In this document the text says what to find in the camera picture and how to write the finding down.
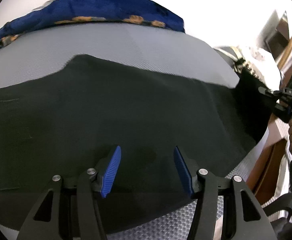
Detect brown wooden furniture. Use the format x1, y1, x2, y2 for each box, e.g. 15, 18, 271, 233
246, 117, 291, 201

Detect grey mesh mat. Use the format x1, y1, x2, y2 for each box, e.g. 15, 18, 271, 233
0, 22, 282, 240

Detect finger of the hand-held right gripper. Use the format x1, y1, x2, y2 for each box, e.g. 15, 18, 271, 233
273, 102, 292, 124
258, 87, 287, 99

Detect blue paw print blanket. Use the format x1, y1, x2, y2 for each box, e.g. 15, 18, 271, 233
0, 0, 186, 52

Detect grey bag with white strap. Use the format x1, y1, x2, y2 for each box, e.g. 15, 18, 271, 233
212, 45, 240, 62

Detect black pants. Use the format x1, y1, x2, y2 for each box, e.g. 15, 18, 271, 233
0, 54, 280, 233

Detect brown wooden cabinet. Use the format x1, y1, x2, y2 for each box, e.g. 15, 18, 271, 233
264, 10, 292, 90

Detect white dotted cloth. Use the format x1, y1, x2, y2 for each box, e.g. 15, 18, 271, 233
236, 45, 285, 86

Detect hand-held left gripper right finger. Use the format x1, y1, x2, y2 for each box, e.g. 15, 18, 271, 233
173, 146, 278, 240

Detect white ribbed bed sheet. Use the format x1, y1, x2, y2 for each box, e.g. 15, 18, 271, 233
260, 116, 292, 222

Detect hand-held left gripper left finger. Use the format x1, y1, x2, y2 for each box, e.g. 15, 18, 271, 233
16, 152, 122, 240

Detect black and white striped knit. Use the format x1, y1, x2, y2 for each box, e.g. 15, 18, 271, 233
232, 57, 252, 74

